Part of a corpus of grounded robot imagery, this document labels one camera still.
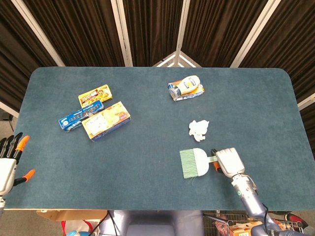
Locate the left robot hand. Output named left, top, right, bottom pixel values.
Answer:
left=0, top=132, right=36, bottom=196

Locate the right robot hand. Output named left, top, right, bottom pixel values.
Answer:
left=211, top=147, right=246, bottom=178

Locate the green hand broom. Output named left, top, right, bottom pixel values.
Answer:
left=179, top=147, right=219, bottom=181

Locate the crumpled white paper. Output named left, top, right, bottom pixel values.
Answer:
left=189, top=119, right=211, bottom=143

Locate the red snack packet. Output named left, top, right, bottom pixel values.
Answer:
left=213, top=213, right=231, bottom=233

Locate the orange cardboard box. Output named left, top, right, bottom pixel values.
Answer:
left=228, top=220, right=264, bottom=236

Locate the brown cardboard box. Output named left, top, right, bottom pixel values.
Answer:
left=36, top=209, right=108, bottom=222

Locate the blue felt table mat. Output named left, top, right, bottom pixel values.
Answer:
left=0, top=66, right=315, bottom=211

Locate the red glossy object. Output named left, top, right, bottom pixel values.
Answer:
left=284, top=212, right=304, bottom=228

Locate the blue Oreo cookie box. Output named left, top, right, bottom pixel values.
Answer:
left=58, top=100, right=104, bottom=133

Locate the red white bag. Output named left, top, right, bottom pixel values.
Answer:
left=61, top=219, right=100, bottom=236

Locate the mayonnaise squeeze bottle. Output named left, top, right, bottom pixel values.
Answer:
left=168, top=75, right=200, bottom=98

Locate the grey robot torso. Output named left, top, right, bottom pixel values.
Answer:
left=99, top=210, right=205, bottom=236

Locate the large yellow blue cracker box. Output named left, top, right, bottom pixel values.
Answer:
left=81, top=101, right=131, bottom=142

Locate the yellow curry box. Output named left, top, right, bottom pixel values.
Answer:
left=78, top=84, right=114, bottom=108

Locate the wire basket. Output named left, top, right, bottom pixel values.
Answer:
left=203, top=210, right=305, bottom=236

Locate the black cable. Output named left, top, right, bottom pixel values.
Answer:
left=92, top=210, right=116, bottom=236

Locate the brown folding screen white frame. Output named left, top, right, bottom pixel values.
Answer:
left=0, top=0, right=315, bottom=118

